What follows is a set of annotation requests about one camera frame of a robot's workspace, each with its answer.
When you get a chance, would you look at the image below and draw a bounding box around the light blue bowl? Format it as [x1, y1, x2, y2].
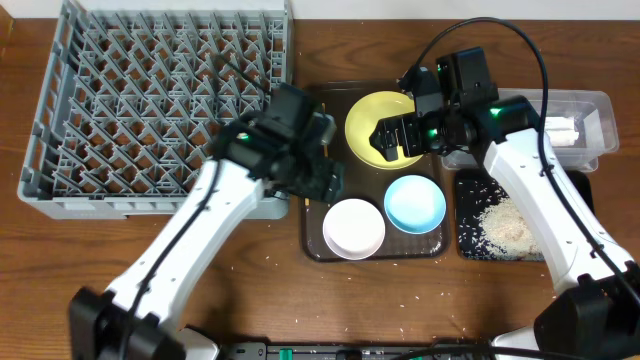
[383, 175, 447, 235]

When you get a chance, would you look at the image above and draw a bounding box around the white shallow bowl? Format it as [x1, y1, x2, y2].
[322, 198, 386, 260]

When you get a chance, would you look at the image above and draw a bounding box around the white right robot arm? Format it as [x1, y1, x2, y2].
[369, 47, 639, 359]

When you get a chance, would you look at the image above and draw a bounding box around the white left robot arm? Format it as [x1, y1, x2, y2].
[69, 84, 344, 360]

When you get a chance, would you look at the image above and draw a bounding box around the black waste tray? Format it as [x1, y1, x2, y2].
[453, 168, 596, 262]

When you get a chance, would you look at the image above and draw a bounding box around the pile of rice waste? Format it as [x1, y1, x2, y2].
[476, 197, 544, 261]

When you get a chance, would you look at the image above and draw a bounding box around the clear plastic waste bin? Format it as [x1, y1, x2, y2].
[440, 87, 620, 173]

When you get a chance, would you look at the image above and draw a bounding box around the yellow round plate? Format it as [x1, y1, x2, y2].
[345, 91, 423, 170]

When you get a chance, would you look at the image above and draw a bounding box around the dark brown serving tray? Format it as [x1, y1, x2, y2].
[300, 80, 451, 263]

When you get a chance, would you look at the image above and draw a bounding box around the crumpled white napkin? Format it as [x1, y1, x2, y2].
[545, 117, 579, 147]

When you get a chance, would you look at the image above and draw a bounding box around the grey plastic dish rack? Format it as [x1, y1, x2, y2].
[17, 1, 293, 219]

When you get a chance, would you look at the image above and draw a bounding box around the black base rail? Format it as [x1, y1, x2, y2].
[189, 329, 501, 360]

